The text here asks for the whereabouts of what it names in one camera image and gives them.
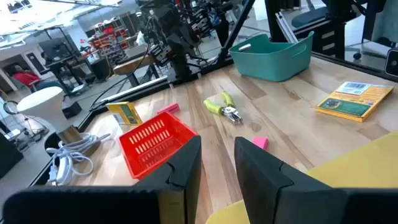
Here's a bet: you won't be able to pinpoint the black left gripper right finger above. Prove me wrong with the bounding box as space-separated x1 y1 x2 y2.
234 136 398 224

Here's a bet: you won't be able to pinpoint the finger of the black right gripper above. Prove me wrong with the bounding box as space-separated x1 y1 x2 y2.
157 49 174 67
149 43 164 58

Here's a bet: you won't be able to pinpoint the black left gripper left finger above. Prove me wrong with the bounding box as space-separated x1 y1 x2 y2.
2 135 202 224

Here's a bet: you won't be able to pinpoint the pink eraser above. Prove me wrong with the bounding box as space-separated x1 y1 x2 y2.
252 136 269 151
156 103 181 115

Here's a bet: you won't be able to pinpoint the yellow crayon box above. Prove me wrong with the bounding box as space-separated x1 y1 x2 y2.
315 81 394 123
106 101 143 126

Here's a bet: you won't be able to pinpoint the green-handled pliers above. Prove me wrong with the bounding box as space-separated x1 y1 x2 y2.
203 91 243 125

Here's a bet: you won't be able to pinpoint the red plastic basket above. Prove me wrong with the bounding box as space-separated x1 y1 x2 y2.
119 111 199 180

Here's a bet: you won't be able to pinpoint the red parts shelf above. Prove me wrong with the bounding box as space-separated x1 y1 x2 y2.
90 26 131 63

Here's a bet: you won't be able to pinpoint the yellow translucent plastic tray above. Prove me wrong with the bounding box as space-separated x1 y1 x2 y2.
205 130 398 224

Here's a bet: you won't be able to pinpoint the teal plastic bin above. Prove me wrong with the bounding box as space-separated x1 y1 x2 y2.
228 30 315 82

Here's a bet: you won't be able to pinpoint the black floor box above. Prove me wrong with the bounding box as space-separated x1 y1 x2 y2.
62 101 83 119

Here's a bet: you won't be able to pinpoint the black computer monitor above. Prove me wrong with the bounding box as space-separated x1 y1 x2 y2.
39 37 71 62

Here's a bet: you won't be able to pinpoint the white mushroom table lamp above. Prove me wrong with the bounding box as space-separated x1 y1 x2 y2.
17 86 101 157

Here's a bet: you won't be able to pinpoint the person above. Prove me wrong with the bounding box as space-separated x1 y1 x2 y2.
11 64 41 88

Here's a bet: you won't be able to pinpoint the black metal cart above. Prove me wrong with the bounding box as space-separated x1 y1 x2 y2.
266 0 348 60

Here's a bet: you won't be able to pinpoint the white lamp cable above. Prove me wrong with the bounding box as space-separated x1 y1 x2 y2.
45 133 111 187

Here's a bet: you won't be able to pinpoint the black aluminium table frame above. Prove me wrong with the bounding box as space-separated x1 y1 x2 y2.
29 0 398 187

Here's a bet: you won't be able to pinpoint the small black camera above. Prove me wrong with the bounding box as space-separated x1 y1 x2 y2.
384 48 398 78

